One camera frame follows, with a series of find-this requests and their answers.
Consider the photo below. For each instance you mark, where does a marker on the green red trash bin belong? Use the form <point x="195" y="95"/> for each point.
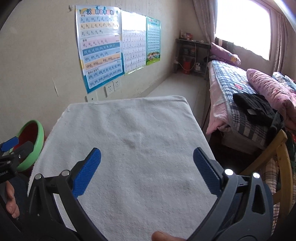
<point x="33" y="133"/>

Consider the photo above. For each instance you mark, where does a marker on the purple pillow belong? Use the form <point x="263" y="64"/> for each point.
<point x="219" y="53"/>

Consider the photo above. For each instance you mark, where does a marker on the white wall socket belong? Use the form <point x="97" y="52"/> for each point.
<point x="112" y="87"/>

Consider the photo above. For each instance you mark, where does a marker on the bed with plaid quilt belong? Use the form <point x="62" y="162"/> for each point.
<point x="237" y="108"/>

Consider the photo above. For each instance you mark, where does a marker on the white towel table cover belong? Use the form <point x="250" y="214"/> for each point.
<point x="147" y="180"/>

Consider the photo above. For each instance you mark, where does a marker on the black metal shelf rack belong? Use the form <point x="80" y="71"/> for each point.
<point x="198" y="52"/>

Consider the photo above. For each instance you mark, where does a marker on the green number wall poster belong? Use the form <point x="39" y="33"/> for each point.
<point x="153" y="40"/>

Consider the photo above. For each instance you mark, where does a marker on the black clothing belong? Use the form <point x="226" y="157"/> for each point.
<point x="256" y="108"/>

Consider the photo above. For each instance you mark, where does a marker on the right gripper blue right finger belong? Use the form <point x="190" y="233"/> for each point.
<point x="210" y="170"/>

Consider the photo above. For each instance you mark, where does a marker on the blue pinyin wall poster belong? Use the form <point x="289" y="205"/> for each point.
<point x="98" y="31"/>

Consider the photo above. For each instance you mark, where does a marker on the white chart wall poster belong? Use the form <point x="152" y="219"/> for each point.
<point x="133" y="28"/>

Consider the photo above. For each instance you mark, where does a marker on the red container on shelf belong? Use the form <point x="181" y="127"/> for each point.
<point x="186" y="66"/>

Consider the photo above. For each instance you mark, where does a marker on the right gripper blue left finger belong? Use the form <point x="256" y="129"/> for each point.
<point x="83" y="172"/>

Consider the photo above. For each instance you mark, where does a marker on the pink curtain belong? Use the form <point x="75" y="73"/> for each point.
<point x="206" y="12"/>

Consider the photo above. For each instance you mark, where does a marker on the yellow wooden chair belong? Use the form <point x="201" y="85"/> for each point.
<point x="277" y="154"/>

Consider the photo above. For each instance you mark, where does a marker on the left hand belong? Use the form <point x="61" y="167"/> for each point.
<point x="11" y="205"/>

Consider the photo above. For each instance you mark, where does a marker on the right hand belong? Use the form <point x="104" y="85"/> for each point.
<point x="162" y="236"/>

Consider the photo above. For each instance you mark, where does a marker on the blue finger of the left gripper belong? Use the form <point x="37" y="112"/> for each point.
<point x="6" y="146"/>
<point x="22" y="152"/>

